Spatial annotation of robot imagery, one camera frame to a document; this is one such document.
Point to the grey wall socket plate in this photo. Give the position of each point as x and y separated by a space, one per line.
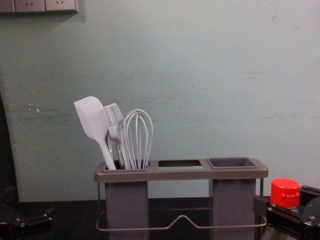
30 5
7 5
60 4

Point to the grey plastic bin with utensils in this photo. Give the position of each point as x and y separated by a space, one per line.
126 205

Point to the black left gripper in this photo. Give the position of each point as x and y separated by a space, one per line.
10 231

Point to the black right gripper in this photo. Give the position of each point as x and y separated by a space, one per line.
311 220

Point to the pale grey silicone spatula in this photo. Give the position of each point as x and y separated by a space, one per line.
91 117

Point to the black table cloth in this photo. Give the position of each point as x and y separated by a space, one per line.
75 212

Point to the clear bottle with red cap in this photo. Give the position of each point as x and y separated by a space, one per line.
285 191

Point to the grey metal utensil rack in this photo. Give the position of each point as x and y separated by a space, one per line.
180 174

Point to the pale grey silicone brush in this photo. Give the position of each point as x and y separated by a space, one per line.
113 117

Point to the black curved panel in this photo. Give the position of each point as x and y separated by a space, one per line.
7 155

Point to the empty grey plastic bin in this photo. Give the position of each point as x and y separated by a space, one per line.
233 207

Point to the pale grey silicone whisk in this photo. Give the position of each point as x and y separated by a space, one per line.
132 140

